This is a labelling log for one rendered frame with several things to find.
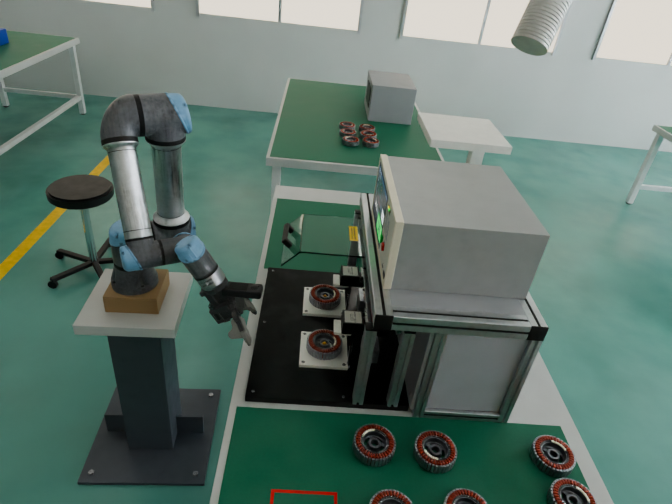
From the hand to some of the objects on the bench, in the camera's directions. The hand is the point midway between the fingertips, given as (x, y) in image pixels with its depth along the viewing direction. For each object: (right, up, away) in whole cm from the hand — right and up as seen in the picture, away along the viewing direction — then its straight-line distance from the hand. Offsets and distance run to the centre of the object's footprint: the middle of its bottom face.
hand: (255, 328), depth 153 cm
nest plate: (+21, -8, +6) cm, 23 cm away
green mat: (+44, -40, -36) cm, 70 cm away
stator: (+56, -40, -34) cm, 76 cm away
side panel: (+61, -24, -8) cm, 66 cm away
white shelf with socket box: (+77, +41, +97) cm, 130 cm away
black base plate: (+22, -4, +17) cm, 28 cm away
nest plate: (+20, +5, +26) cm, 33 cm away
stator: (+38, -39, -36) cm, 65 cm away
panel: (+46, -4, +17) cm, 49 cm away
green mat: (+43, +30, +72) cm, 89 cm away
